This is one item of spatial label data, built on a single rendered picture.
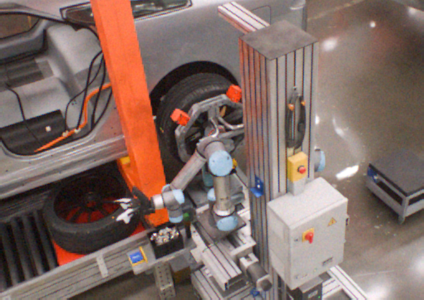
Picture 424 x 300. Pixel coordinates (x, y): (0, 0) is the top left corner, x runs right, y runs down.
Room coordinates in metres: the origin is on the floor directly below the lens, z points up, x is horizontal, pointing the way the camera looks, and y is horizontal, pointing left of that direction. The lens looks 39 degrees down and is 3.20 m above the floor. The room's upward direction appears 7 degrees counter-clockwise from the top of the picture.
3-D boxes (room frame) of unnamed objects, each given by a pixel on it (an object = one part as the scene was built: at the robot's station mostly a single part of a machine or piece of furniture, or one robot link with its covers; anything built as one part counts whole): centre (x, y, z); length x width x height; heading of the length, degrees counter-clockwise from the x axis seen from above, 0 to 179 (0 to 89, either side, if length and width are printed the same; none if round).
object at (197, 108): (3.01, -0.05, 0.85); 0.54 x 0.07 x 0.54; 111
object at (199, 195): (3.16, 0.02, 0.32); 0.40 x 0.30 x 0.28; 111
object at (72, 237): (2.88, 0.88, 0.39); 0.66 x 0.66 x 0.24
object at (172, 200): (2.04, 0.22, 1.21); 0.11 x 0.08 x 0.09; 101
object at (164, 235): (2.39, 0.35, 0.51); 0.20 x 0.14 x 0.13; 109
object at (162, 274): (2.36, 0.41, 0.21); 0.10 x 0.10 x 0.42; 21
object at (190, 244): (2.37, 0.39, 0.44); 0.43 x 0.17 x 0.03; 111
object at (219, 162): (2.09, -0.04, 1.19); 0.15 x 0.12 x 0.55; 11
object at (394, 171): (2.96, -1.41, 0.17); 0.43 x 0.36 x 0.34; 23
